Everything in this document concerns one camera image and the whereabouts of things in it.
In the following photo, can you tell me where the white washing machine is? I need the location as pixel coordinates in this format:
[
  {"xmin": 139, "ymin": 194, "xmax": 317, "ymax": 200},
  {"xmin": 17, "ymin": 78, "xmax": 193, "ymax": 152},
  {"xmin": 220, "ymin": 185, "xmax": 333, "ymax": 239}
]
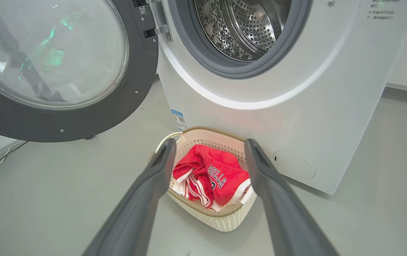
[{"xmin": 154, "ymin": 0, "xmax": 407, "ymax": 195}]

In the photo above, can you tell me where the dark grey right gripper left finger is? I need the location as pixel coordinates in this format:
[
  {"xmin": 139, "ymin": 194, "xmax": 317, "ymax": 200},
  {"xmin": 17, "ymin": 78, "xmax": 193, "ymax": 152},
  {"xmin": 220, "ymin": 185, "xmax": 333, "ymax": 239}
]
[{"xmin": 82, "ymin": 138, "xmax": 177, "ymax": 256}]

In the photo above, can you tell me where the metal door hinge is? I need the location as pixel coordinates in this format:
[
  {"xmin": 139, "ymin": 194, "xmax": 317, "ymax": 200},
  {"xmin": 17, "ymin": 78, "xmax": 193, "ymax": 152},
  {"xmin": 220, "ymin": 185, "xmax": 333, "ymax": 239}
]
[{"xmin": 143, "ymin": 0, "xmax": 173, "ymax": 42}]

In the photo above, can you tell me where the cream perforated laundry basket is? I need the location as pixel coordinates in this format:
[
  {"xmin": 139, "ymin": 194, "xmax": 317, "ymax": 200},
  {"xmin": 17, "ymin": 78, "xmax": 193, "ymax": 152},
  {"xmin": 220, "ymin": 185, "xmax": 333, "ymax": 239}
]
[{"xmin": 149, "ymin": 126, "xmax": 258, "ymax": 233}]

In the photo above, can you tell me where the grey power cord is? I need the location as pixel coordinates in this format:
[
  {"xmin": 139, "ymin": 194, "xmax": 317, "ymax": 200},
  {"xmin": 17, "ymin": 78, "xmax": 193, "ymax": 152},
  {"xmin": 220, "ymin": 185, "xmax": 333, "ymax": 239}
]
[{"xmin": 0, "ymin": 141, "xmax": 29, "ymax": 178}]

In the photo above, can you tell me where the round white filter cover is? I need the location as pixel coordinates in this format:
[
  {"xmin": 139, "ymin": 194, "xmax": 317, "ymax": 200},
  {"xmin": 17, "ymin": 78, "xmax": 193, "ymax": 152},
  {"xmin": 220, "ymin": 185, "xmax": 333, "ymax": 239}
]
[{"xmin": 273, "ymin": 149, "xmax": 316, "ymax": 180}]

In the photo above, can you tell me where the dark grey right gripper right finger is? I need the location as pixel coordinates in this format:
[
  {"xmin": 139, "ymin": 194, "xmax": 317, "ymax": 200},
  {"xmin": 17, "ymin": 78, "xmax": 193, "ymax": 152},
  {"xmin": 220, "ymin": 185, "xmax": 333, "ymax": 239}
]
[{"xmin": 244, "ymin": 139, "xmax": 339, "ymax": 256}]

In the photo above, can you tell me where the steel perforated washer drum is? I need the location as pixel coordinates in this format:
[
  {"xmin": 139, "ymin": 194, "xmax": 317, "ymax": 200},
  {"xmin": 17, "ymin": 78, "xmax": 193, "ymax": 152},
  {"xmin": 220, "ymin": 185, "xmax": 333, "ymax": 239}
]
[{"xmin": 193, "ymin": 0, "xmax": 292, "ymax": 62}]

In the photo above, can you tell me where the red and white Bulls jersey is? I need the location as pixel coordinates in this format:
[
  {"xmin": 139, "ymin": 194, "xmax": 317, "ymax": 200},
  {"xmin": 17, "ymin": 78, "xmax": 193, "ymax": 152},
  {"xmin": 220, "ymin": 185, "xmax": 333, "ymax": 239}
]
[{"xmin": 172, "ymin": 144, "xmax": 254, "ymax": 212}]

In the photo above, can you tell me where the round dark washing machine door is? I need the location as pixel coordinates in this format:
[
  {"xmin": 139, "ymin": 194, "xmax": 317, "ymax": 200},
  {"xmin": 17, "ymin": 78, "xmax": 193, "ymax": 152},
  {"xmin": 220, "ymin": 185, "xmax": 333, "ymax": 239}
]
[{"xmin": 0, "ymin": 0, "xmax": 159, "ymax": 143}]

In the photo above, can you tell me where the grey rubber door gasket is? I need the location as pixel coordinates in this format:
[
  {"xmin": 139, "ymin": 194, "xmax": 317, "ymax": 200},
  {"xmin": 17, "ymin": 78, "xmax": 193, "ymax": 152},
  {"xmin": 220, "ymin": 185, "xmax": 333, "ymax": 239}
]
[{"xmin": 168, "ymin": 0, "xmax": 313, "ymax": 79}]

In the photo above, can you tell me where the blue energy label sticker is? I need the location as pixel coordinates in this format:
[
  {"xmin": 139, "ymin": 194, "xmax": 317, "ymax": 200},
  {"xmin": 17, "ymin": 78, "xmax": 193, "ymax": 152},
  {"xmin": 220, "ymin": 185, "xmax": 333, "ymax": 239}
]
[{"xmin": 171, "ymin": 109, "xmax": 188, "ymax": 132}]

